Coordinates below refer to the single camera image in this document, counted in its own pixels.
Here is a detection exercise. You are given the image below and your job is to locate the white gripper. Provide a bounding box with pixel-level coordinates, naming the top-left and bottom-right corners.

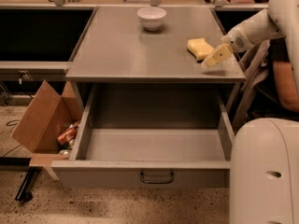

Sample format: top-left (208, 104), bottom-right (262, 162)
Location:
top-left (201, 31), bottom-right (253, 68)

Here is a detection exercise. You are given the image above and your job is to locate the yellow sponge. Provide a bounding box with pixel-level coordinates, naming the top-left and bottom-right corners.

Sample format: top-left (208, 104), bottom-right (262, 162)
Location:
top-left (187, 38), bottom-right (214, 61)

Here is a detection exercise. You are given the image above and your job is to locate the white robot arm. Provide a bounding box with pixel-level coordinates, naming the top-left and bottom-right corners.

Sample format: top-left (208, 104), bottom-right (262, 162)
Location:
top-left (204, 0), bottom-right (299, 224)

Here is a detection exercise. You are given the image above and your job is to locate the grey open top drawer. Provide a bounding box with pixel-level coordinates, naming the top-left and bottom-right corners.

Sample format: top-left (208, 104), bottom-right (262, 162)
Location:
top-left (52, 84), bottom-right (234, 188)

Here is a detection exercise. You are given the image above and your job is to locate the white ceramic bowl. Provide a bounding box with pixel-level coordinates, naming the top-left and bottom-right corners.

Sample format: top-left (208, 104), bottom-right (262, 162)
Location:
top-left (137, 7), bottom-right (166, 31)

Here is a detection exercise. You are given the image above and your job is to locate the grey cabinet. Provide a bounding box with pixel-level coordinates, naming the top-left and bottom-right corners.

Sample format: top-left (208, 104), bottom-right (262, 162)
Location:
top-left (66, 6), bottom-right (245, 112)

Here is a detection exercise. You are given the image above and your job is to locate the red soda can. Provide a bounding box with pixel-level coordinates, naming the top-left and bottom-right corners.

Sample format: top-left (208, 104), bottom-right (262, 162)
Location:
top-left (57, 126), bottom-right (77, 146)

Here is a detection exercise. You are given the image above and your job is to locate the brown cardboard box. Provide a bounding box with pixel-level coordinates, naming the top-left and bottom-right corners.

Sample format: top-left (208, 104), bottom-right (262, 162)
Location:
top-left (11, 80), bottom-right (83, 180)

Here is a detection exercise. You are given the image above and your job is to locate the silver can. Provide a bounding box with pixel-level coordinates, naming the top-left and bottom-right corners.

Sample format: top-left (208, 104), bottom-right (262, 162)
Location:
top-left (59, 149), bottom-right (71, 157)

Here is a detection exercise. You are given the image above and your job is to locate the black table leg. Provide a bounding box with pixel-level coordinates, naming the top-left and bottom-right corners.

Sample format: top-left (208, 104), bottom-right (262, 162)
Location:
top-left (15, 167), bottom-right (41, 203)

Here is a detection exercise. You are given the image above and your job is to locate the black drawer handle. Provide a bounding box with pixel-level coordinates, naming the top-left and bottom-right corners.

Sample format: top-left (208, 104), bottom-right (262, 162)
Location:
top-left (139, 172), bottom-right (175, 185)

